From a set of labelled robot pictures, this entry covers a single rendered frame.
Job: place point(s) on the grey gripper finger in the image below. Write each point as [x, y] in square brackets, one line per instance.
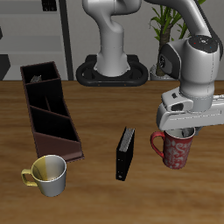
[186, 133]
[198, 130]

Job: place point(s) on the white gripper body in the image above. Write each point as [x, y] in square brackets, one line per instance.
[192, 118]

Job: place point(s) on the red patterned mug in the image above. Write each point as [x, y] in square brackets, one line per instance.
[175, 153]

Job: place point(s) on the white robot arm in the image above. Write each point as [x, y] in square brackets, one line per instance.
[112, 46]

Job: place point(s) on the black book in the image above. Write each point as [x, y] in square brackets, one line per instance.
[124, 163]

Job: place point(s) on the dark brown desk caddy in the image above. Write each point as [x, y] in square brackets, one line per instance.
[55, 128]

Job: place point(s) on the yellow and white mug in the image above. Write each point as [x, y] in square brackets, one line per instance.
[52, 180]

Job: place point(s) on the small grey book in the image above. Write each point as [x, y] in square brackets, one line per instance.
[36, 78]

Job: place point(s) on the green pot plant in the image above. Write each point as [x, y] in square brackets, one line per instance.
[164, 26]

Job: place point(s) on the black box on shelf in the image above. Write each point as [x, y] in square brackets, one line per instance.
[49, 5]

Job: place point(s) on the dark angular object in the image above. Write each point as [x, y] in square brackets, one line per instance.
[3, 66]

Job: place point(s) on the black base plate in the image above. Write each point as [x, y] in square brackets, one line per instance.
[84, 75]

